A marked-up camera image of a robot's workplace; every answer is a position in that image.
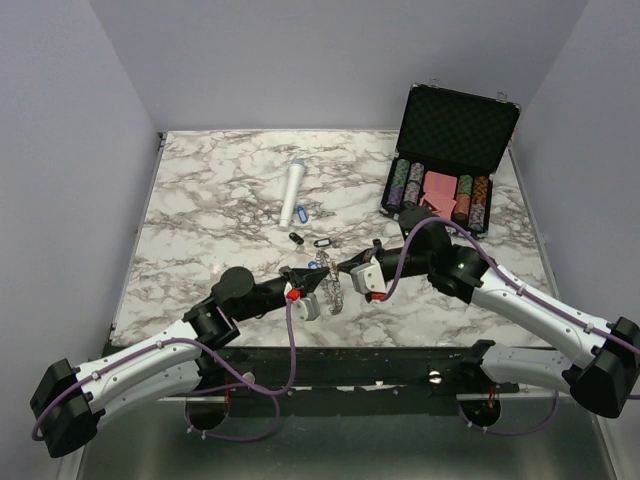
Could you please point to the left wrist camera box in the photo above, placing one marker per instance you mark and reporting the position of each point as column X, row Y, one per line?
column 305, row 308

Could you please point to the black key fob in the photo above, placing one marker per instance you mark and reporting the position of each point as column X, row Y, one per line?
column 297, row 239

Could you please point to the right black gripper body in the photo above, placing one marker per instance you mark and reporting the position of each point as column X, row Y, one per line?
column 415, row 264

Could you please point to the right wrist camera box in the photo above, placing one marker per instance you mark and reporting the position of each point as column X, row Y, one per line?
column 368, row 278

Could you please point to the white microphone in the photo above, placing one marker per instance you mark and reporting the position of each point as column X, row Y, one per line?
column 295, row 173

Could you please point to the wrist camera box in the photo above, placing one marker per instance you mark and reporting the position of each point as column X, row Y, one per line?
column 305, row 308
column 368, row 278

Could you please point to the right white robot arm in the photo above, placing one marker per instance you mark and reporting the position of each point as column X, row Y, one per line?
column 593, row 360

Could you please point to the black poker chip case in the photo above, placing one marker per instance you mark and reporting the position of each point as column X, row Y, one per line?
column 456, row 134

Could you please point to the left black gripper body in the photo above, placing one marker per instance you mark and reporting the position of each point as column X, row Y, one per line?
column 269, row 298

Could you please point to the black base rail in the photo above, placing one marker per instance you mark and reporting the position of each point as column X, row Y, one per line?
column 332, row 382

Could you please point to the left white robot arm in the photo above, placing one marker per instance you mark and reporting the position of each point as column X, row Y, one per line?
column 70, row 401

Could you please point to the black key tag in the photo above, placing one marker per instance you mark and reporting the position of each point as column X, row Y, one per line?
column 323, row 243

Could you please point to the pink playing card deck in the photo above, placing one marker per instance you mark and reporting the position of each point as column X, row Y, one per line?
column 439, row 191

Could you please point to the blue key tag far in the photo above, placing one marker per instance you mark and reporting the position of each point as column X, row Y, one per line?
column 302, row 215

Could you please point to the large metal keyring disc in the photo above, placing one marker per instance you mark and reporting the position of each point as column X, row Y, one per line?
column 331, row 285

